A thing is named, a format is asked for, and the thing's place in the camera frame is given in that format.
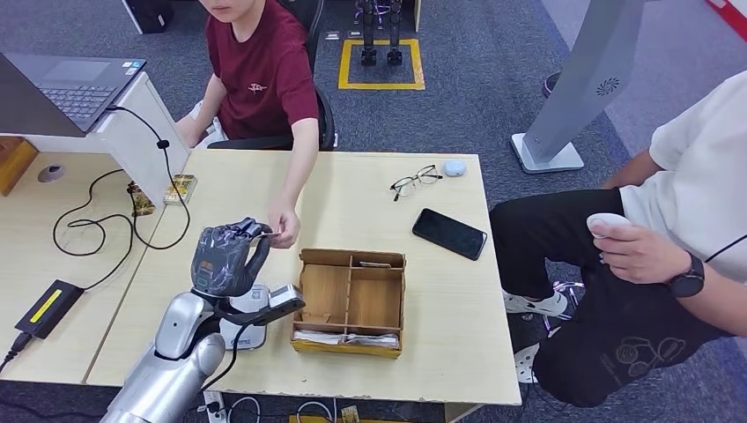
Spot guest person's left hand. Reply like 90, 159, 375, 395
267, 195, 302, 250

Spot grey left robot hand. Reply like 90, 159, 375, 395
190, 217, 274, 299

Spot operator person's left hand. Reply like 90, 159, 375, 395
590, 224, 681, 286

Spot round handheld remote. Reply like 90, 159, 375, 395
586, 212, 633, 240

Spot grey card reader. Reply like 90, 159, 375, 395
220, 284, 270, 353

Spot operator person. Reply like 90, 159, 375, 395
490, 69, 747, 410

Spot white card sleeves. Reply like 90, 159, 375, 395
293, 330, 401, 350

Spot guest person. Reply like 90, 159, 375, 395
174, 0, 337, 250

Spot black wristwatch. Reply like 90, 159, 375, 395
667, 252, 706, 300

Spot wooden compartment box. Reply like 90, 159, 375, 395
290, 248, 407, 359

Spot white sneaker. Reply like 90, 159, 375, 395
513, 343, 541, 385
502, 279, 587, 321

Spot black office chair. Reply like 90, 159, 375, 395
207, 0, 337, 152

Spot black-framed glasses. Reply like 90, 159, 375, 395
389, 165, 445, 204

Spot white laptop riser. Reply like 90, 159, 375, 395
17, 70, 192, 208

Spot white power strip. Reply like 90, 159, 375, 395
203, 392, 227, 423

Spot black smartphone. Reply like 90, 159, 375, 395
411, 208, 490, 263

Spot black yellow-labelled power adapter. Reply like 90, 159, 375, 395
13, 279, 85, 341

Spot black humanoid robot legs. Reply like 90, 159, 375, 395
354, 0, 407, 66

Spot grey kiosk stand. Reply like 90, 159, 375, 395
511, 0, 646, 175

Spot dark grey laptop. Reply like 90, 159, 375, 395
0, 51, 148, 139

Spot brown wooden crate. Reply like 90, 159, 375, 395
0, 137, 40, 197

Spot black cabinet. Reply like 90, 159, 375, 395
121, 0, 174, 34

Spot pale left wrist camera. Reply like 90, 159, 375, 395
265, 283, 307, 316

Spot thin black wire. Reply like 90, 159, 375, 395
703, 233, 747, 263

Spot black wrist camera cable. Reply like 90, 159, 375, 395
201, 323, 253, 392

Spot black laptop power cable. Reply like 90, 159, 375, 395
52, 105, 193, 292

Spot white cable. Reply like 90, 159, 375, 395
227, 397, 262, 423
296, 399, 338, 423

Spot black adapter mains cable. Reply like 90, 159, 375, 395
0, 332, 33, 375

